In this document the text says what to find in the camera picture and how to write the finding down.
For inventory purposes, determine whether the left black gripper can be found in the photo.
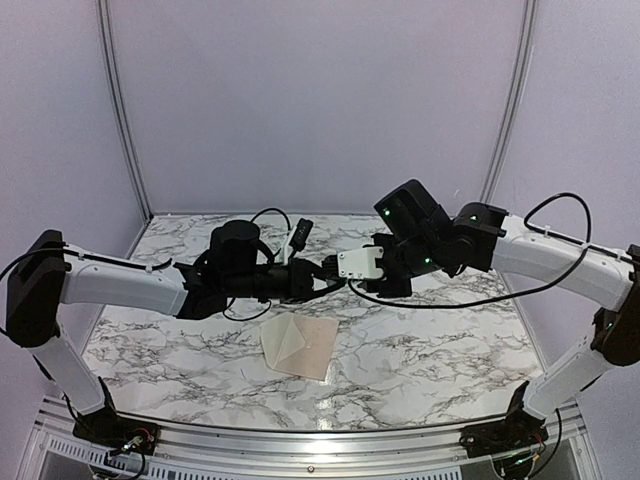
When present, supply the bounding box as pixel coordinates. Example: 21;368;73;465
225;257;344;305

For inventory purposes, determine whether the cream envelope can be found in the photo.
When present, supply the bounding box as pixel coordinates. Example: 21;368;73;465
260;313;339;381

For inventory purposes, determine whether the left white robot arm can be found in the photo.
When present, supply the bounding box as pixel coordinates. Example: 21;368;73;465
2;220;322;445

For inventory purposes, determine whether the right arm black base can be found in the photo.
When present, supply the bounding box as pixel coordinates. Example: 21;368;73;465
459;381;549;458

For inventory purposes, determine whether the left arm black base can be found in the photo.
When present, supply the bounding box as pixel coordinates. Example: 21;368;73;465
67;377;160;456

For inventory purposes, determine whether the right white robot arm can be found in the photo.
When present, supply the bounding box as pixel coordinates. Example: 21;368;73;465
339;179;639;448

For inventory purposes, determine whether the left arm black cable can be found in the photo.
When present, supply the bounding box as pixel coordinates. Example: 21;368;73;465
222;207;294;321

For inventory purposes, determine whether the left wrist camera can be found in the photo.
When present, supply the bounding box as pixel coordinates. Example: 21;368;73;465
276;218;314;265

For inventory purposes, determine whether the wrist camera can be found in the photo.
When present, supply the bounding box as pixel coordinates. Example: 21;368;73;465
276;218;314;265
322;246;385;280

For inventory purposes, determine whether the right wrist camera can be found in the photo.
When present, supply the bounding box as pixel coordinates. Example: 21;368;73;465
322;246;385;280

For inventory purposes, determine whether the right aluminium corner post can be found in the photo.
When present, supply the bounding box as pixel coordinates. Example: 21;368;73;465
480;0;539;203

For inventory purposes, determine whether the curved aluminium front rail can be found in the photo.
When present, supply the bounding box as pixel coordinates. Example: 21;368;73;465
17;397;601;479

